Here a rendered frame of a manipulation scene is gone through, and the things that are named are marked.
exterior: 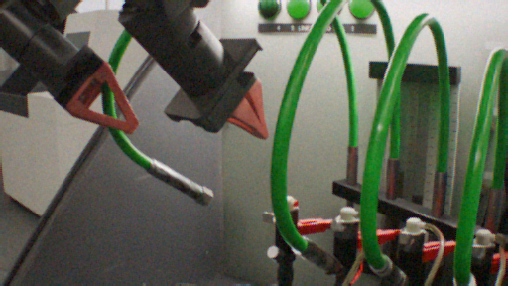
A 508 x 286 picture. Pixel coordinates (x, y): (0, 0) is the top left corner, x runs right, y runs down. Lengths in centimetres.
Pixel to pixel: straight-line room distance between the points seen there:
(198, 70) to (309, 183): 50
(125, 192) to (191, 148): 18
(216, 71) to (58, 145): 294
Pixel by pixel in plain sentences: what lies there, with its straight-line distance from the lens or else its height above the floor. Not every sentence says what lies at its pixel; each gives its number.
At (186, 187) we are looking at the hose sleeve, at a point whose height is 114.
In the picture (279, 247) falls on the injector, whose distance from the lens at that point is 63.
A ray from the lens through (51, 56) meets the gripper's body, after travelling 56.
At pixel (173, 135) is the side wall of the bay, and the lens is 90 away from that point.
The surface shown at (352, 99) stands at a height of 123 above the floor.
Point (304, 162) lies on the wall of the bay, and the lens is 92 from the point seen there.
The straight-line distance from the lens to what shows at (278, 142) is 42.
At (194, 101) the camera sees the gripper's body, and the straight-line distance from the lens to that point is 48.
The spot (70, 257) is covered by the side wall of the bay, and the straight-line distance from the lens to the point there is 79.
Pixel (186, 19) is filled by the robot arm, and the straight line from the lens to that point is 45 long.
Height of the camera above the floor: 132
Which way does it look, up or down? 12 degrees down
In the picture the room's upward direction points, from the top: straight up
